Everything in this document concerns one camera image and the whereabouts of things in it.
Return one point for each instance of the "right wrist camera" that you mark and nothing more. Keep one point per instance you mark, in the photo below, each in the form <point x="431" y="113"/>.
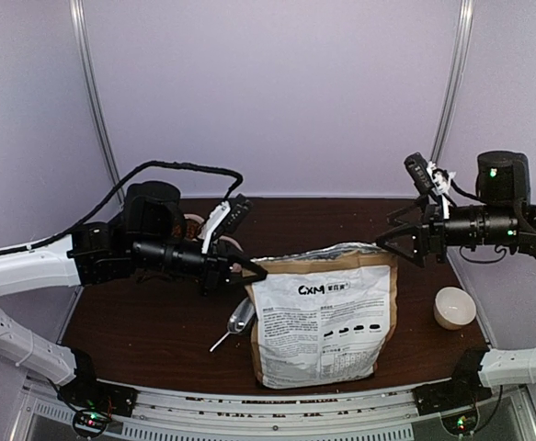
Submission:
<point x="417" y="167"/>

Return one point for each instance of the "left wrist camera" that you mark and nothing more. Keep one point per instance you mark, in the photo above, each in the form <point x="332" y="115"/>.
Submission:
<point x="240" y="208"/>

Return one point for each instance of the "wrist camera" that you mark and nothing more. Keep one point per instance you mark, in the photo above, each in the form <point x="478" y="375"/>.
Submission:
<point x="240" y="208"/>
<point x="417" y="167"/>

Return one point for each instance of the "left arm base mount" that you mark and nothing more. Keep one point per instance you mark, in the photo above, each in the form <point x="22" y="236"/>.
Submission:
<point x="92" y="401"/>

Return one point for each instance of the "beige ceramic bowl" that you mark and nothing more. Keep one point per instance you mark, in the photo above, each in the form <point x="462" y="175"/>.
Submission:
<point x="453" y="308"/>

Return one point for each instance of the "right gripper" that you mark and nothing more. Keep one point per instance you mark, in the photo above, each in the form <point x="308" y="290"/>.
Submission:
<point x="426" y="232"/>

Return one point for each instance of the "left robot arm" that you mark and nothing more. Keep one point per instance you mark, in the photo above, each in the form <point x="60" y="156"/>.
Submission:
<point x="150" y="233"/>

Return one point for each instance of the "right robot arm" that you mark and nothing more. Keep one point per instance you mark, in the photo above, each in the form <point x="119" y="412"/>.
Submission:
<point x="500" y="215"/>

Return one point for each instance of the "brown pet food kibble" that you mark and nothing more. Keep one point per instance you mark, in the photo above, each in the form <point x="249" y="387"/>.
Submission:
<point x="189" y="230"/>

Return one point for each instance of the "right aluminium frame post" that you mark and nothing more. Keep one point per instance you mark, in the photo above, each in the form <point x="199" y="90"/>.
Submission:
<point x="459" y="57"/>

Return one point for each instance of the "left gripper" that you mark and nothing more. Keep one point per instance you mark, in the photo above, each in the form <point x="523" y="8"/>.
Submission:
<point x="217" y="272"/>

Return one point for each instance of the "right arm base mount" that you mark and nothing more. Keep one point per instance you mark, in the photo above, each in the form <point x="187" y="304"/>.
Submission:
<point x="457" y="397"/>

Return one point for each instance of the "pink double pet feeder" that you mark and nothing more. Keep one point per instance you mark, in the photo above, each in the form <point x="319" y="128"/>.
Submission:
<point x="224" y="238"/>

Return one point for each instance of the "left aluminium frame post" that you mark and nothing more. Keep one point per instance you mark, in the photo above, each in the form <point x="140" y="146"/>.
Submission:
<point x="78" y="16"/>

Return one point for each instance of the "metal scoop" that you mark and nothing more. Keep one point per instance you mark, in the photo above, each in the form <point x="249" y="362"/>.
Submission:
<point x="239" y="321"/>

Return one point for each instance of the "aluminium frame post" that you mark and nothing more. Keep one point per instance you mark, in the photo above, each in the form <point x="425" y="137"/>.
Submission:
<point x="78" y="16"/>
<point x="459" y="57"/>

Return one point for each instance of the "pet food bag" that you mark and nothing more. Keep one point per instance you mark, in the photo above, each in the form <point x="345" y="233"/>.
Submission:
<point x="323" y="316"/>

